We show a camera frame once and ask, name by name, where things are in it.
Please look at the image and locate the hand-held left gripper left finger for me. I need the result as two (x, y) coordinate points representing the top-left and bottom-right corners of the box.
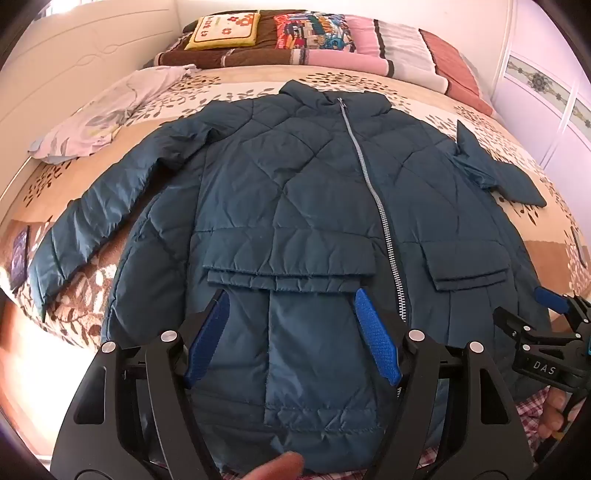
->
(50, 290), (232, 480)

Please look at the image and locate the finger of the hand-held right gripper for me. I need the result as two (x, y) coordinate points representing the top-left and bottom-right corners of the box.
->
(533, 286), (591, 330)
(493, 307), (539, 352)

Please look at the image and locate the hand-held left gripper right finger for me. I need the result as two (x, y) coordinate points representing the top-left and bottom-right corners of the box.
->
(353, 288), (548, 480)

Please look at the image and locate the dark teal quilted jacket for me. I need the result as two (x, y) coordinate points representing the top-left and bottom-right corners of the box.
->
(28, 79), (550, 476)

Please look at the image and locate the person's right hand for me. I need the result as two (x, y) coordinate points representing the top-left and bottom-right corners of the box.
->
(538, 385), (578, 439)

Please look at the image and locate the person's left hand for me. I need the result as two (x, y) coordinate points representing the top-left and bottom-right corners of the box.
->
(240, 451), (305, 480)

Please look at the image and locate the black slim device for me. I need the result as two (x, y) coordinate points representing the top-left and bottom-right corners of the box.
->
(570, 226), (584, 268)

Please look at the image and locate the dark smartphone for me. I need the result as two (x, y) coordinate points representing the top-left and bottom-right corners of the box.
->
(8, 225), (31, 292)

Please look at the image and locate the lilac wardrobe with floral panels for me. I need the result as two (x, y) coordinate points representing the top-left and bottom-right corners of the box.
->
(489, 0), (591, 195)

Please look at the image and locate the pale floral pillow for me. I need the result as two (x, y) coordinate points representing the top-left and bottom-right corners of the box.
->
(28, 65), (199, 164)

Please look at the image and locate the bed with leaf-pattern blanket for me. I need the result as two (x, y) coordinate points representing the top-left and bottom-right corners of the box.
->
(0, 62), (591, 352)

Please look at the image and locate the pink striped folded quilt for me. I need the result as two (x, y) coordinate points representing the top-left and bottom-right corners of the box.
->
(344, 16), (497, 116)

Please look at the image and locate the brown quilt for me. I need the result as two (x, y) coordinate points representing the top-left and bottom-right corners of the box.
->
(152, 11), (324, 70)

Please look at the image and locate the colourful patterned cushion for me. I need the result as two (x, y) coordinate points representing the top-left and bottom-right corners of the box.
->
(273, 13), (358, 51)

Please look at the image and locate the yellow flower cushion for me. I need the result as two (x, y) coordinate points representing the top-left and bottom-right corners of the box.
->
(184, 11), (262, 51)

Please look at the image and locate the white carved headboard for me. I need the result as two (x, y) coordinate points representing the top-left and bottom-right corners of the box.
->
(0, 0), (181, 153)

